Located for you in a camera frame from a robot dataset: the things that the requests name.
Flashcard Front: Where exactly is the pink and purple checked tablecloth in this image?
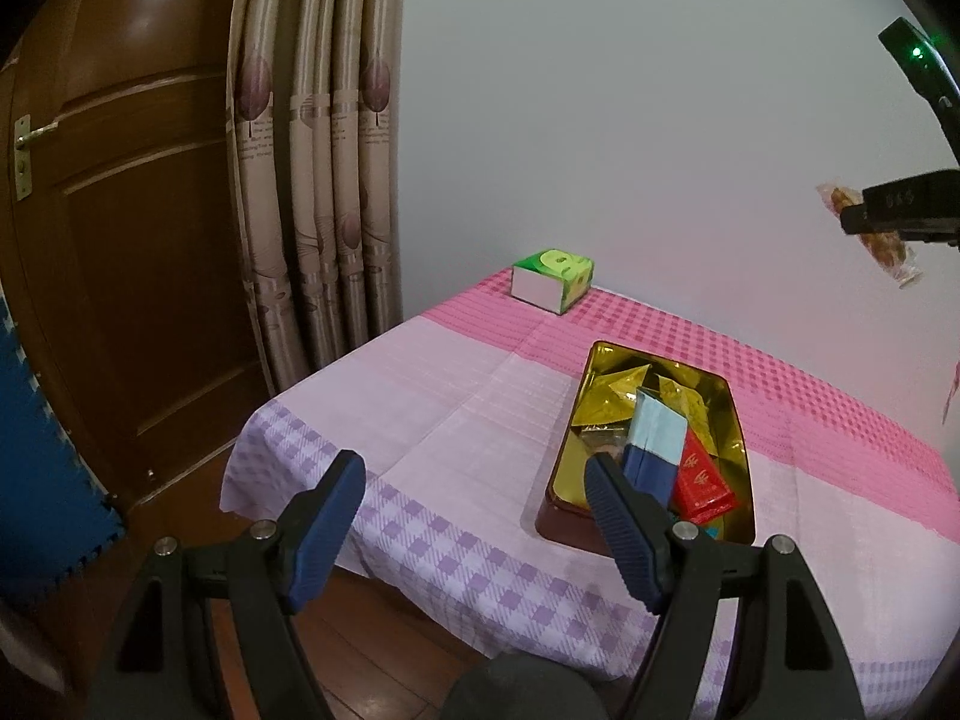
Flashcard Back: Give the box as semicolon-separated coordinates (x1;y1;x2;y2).
220;266;960;720

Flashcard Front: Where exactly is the navy and light blue packet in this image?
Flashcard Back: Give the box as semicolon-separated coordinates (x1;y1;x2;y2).
620;386;689;503

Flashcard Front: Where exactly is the person's leg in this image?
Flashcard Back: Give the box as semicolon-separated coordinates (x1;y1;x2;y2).
442;652;608;720

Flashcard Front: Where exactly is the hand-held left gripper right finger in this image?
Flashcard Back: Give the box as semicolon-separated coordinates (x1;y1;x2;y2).
583;452;863;720

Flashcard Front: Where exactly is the clear packet of brown snacks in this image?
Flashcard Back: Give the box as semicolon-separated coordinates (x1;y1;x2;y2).
816;180;925;290
581;426;627;466

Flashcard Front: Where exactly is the brown wooden door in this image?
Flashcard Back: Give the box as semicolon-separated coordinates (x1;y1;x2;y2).
0;0;275;518

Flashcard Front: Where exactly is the red and gold tin box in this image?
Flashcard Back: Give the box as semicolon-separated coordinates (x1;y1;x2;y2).
534;340;757;560

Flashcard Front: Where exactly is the green tissue box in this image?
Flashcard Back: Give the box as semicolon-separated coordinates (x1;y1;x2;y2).
511;247;596;314

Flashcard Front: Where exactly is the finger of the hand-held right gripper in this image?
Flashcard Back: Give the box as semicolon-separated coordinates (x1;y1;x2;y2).
838;171;960;246

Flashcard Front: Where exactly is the red foil snack packet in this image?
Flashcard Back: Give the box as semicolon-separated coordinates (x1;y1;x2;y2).
670;437;740;524

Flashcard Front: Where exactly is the beige patterned curtain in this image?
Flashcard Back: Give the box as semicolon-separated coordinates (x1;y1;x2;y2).
225;0;410;398

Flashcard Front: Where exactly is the blue foam floor mat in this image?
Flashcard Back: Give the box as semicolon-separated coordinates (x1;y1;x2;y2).
0;292;128;608

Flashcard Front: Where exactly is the brass door handle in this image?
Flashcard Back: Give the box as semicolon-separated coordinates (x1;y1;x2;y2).
13;115;61;202

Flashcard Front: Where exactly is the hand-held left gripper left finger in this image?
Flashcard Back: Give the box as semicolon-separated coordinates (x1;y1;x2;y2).
90;448;368;720

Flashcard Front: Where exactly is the yellow foil snack packet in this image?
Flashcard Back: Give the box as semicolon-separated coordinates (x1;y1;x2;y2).
656;379;710;436
606;364;653;421

